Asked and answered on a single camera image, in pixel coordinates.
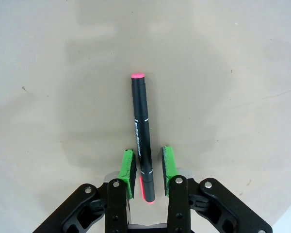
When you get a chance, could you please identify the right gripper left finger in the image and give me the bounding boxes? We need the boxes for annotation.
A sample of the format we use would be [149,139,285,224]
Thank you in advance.
[32,148,137,233]

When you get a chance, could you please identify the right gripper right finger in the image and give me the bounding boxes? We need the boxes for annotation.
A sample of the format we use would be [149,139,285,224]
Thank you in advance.
[161,145,274,233]

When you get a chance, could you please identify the black marker pink caps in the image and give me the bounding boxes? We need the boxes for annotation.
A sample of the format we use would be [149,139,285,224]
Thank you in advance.
[130,72,157,204]

